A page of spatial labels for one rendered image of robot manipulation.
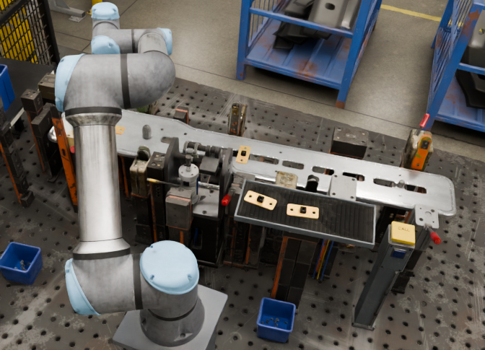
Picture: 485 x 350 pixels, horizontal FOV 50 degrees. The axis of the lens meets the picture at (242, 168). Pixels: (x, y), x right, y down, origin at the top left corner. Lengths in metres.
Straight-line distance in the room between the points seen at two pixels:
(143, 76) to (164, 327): 0.54
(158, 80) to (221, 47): 3.04
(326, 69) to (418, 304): 2.20
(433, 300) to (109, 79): 1.32
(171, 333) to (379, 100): 2.92
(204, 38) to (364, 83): 1.29
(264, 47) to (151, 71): 2.81
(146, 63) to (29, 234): 1.05
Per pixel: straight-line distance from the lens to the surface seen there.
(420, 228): 1.64
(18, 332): 1.80
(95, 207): 1.10
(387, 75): 4.14
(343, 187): 1.58
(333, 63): 3.82
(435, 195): 1.82
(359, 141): 1.87
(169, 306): 1.13
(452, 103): 3.76
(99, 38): 1.50
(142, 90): 1.11
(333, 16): 3.69
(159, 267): 1.08
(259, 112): 2.43
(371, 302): 1.68
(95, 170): 1.10
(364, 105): 3.78
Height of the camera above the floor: 2.23
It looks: 45 degrees down
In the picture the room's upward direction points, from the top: 6 degrees clockwise
